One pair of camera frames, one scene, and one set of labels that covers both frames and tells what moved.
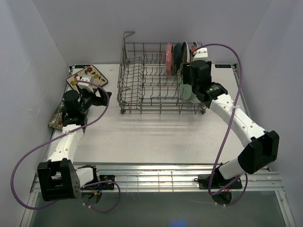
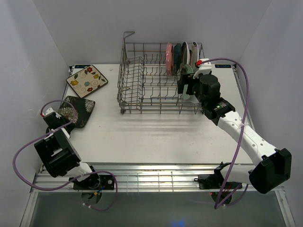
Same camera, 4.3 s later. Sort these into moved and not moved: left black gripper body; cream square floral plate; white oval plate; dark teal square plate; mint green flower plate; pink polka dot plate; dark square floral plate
Moved: mint green flower plate; dark square floral plate; left black gripper body
Not moved: cream square floral plate; dark teal square plate; white oval plate; pink polka dot plate
